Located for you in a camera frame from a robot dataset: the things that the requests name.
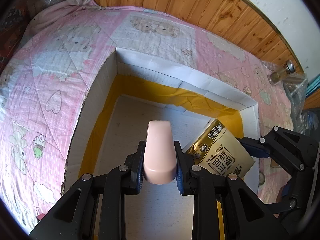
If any glass spice jar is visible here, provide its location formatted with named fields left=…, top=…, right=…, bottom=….
left=268, top=60, right=296, bottom=86

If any pink cap bottle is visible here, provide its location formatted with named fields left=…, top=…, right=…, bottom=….
left=143, top=121, right=177, bottom=185

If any pink bear quilt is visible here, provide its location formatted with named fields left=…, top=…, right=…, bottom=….
left=1, top=0, right=293, bottom=232

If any white cardboard box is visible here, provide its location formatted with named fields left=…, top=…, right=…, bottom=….
left=60, top=47, right=260, bottom=240

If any clear bubble wrap sheet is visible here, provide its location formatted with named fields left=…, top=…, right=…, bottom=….
left=262, top=61, right=308, bottom=134

